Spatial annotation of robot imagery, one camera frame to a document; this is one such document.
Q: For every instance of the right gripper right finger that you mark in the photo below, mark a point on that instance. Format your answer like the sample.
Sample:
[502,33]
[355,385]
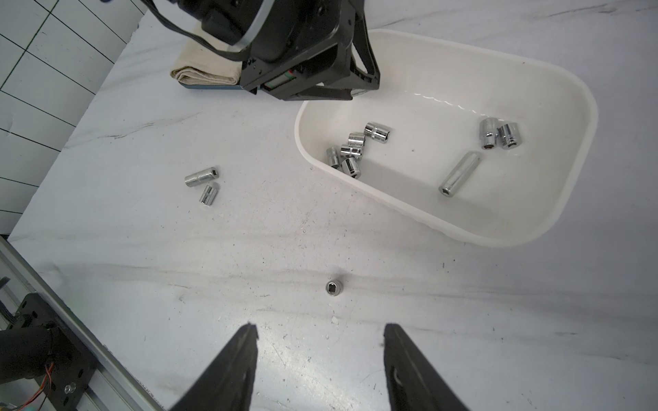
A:
[412,381]

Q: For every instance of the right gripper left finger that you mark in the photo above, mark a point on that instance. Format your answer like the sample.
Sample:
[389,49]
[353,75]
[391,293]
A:
[228,381]

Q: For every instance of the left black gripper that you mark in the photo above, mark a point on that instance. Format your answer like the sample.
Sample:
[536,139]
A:
[293,50]

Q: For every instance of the long chrome socket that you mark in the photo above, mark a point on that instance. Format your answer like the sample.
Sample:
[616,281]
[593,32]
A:
[460,174]

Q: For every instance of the short chrome socket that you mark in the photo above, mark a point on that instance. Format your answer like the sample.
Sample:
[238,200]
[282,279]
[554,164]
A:
[509,136]

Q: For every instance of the white plastic storage box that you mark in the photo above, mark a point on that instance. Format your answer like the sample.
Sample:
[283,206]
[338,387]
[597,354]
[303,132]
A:
[433,94]

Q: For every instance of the left base wiring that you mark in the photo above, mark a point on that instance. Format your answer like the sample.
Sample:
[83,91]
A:
[36,390]

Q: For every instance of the aluminium mounting rail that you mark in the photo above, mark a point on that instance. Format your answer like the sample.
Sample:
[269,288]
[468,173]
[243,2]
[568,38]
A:
[111,386]

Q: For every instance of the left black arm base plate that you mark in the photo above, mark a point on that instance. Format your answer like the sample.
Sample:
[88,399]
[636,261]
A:
[38,344]

